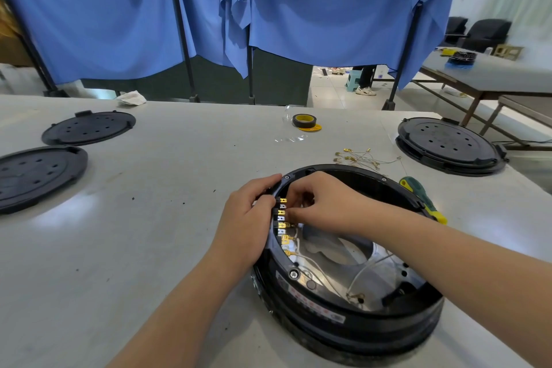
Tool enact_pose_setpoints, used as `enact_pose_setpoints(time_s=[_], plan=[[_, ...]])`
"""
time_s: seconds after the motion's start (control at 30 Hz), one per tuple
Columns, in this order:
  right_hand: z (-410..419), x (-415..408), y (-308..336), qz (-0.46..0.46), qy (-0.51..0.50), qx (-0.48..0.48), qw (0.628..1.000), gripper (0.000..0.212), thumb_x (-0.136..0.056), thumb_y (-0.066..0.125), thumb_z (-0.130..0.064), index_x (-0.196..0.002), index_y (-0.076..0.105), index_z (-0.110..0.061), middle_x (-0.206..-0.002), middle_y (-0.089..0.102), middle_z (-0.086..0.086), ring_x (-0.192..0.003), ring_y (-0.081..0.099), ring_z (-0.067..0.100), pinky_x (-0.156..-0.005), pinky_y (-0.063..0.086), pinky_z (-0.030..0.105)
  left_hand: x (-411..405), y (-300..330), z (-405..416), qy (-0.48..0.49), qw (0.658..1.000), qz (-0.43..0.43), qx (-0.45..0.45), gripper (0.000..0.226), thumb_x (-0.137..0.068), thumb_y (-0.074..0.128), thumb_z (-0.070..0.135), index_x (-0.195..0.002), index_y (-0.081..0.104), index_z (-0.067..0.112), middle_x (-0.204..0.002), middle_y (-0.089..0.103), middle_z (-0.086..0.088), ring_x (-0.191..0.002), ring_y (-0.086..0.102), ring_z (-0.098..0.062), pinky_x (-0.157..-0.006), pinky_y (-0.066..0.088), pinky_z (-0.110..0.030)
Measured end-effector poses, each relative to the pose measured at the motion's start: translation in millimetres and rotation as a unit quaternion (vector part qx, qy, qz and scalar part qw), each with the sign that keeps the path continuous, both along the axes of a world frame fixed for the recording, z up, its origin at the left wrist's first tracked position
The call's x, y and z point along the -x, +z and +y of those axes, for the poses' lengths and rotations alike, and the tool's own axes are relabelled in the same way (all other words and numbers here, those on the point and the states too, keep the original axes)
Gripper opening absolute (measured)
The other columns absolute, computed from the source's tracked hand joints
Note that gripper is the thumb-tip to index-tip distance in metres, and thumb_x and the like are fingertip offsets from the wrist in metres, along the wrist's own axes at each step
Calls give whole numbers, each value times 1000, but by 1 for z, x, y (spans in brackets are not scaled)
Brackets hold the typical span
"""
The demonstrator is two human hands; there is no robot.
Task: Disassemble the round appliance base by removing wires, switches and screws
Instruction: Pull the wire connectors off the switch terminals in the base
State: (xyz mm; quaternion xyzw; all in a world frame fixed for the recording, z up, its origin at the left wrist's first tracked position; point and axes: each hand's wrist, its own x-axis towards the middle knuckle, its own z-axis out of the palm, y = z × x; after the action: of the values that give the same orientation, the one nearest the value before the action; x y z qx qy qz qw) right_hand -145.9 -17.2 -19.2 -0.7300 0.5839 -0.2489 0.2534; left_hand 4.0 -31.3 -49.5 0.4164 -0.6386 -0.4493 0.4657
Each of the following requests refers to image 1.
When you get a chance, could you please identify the person's right hand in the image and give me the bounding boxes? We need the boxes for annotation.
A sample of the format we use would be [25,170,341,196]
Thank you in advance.
[280,171,391,248]

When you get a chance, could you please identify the person's left hand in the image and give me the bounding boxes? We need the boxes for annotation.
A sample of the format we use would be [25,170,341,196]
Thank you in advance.
[212,174,283,272]

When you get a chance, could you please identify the black round motor housing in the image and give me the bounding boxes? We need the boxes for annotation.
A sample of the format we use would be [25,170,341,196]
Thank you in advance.
[251,164,446,356]

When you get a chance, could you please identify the person's right forearm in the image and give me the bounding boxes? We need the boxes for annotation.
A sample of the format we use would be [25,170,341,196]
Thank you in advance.
[379,206,552,368]

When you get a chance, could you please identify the person's left forearm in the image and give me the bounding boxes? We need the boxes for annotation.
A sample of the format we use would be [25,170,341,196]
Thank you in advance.
[106,246,260,368]

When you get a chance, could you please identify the clear plastic wrap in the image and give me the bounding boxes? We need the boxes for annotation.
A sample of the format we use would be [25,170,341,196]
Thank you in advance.
[274,106,309,143]

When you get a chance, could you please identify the black and yellow tape roll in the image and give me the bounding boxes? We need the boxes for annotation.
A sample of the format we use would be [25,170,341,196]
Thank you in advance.
[292,114,323,132]

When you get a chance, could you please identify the black stand pole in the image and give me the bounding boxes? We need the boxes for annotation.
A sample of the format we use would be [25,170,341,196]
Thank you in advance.
[166,0,201,104]
[0,0,70,98]
[248,46,256,106]
[382,2,423,112]

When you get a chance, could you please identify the dark green partition panel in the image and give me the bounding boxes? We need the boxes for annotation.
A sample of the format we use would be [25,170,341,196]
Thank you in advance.
[81,51,312,106]

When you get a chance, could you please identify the green yellow screwdriver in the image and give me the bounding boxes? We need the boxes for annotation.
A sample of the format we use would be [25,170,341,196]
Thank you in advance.
[399,177,448,225]

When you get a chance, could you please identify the green plastic stool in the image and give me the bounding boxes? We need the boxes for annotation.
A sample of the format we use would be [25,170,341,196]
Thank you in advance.
[344,70,362,93]

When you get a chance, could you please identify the white crumpled cloth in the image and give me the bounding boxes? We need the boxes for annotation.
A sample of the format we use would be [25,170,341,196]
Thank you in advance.
[116,90,147,106]

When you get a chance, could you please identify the black round cover plate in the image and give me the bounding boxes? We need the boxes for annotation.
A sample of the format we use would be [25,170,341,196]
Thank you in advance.
[42,110,137,147]
[0,145,89,215]
[395,117,510,177]

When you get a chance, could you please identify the blue curtain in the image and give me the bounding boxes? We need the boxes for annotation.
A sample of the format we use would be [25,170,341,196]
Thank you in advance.
[0,0,463,91]

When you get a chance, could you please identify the blue and black round part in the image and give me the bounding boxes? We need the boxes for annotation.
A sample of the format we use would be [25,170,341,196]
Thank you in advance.
[447,51,478,69]

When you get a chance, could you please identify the grey background table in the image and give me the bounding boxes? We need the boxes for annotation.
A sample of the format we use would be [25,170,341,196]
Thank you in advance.
[411,46,552,128]

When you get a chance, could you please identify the black office chair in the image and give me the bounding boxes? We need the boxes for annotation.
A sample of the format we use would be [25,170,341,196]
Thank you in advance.
[462,19,513,53]
[443,17,469,47]

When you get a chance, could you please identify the grey bench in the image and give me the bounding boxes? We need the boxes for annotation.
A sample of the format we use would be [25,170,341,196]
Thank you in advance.
[478,95,552,149]

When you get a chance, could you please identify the brown wooden furniture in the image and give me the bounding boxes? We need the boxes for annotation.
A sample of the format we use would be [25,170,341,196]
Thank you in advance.
[0,0,36,67]

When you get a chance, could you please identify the white wires with gold terminals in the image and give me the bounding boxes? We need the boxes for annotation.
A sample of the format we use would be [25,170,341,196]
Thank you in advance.
[285,232,398,309]

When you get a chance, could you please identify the pile of gold terminal wires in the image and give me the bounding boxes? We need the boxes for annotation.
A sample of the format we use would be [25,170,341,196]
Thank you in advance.
[332,147,403,173]

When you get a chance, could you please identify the wooden frame block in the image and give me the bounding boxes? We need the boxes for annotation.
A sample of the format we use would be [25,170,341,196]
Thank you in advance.
[493,44,524,62]

